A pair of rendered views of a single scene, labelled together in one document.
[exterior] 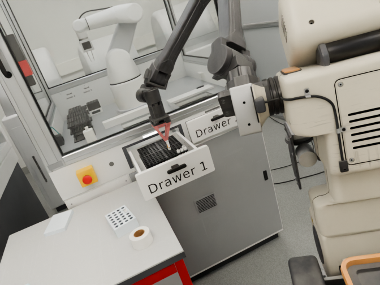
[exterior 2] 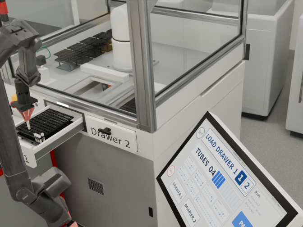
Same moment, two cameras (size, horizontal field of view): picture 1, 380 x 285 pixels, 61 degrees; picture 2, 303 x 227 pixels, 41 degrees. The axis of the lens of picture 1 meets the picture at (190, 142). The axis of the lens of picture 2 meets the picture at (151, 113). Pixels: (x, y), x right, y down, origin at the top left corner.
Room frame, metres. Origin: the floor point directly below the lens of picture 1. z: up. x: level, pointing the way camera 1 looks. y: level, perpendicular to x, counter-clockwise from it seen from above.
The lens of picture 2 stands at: (0.59, -1.50, 1.90)
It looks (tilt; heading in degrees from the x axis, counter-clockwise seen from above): 31 degrees down; 51
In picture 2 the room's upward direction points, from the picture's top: 4 degrees counter-clockwise
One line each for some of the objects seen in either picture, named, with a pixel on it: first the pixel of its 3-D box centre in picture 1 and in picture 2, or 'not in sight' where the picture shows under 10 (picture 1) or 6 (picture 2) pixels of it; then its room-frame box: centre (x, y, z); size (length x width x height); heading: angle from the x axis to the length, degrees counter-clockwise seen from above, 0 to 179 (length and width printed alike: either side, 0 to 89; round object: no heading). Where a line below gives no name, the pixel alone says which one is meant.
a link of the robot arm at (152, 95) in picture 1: (151, 95); (22, 84); (1.18, 0.08, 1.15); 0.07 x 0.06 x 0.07; 26
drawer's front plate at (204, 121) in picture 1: (216, 121); (110, 133); (1.45, -0.15, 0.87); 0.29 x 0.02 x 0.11; 103
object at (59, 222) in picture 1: (59, 222); not in sight; (1.16, 0.61, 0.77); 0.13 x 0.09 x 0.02; 179
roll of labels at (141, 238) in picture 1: (141, 237); not in sight; (0.87, 0.25, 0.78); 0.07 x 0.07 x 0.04
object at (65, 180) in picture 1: (143, 120); (128, 80); (1.86, 0.23, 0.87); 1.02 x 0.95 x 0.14; 103
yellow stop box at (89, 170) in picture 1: (86, 176); (19, 101); (1.29, 0.47, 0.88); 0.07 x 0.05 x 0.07; 103
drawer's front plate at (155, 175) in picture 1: (176, 172); (11, 147); (1.07, 0.08, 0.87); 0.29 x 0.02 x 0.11; 103
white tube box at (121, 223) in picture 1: (121, 220); not in sight; (1.01, 0.33, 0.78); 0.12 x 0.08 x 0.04; 24
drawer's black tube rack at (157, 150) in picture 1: (163, 155); (45, 128); (1.26, 0.13, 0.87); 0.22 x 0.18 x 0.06; 13
